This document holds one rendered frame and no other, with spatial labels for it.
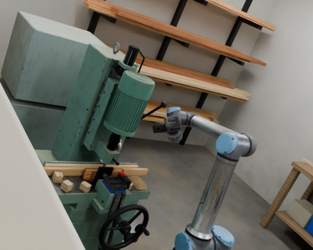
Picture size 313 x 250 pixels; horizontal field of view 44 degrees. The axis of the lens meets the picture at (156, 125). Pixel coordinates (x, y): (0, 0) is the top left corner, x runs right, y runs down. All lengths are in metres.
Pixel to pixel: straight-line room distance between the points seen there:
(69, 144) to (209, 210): 0.87
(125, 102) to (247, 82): 4.00
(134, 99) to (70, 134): 0.52
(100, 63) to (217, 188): 0.90
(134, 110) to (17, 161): 1.68
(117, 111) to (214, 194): 0.66
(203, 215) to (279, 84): 3.61
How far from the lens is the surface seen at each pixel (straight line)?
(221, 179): 2.01
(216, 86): 5.04
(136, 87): 1.91
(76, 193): 1.97
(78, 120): 2.22
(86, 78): 2.20
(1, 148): 0.31
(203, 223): 2.11
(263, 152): 5.47
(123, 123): 1.98
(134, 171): 2.32
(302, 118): 5.20
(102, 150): 2.14
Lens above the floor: 1.95
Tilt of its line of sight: 19 degrees down
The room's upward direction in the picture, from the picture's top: 24 degrees clockwise
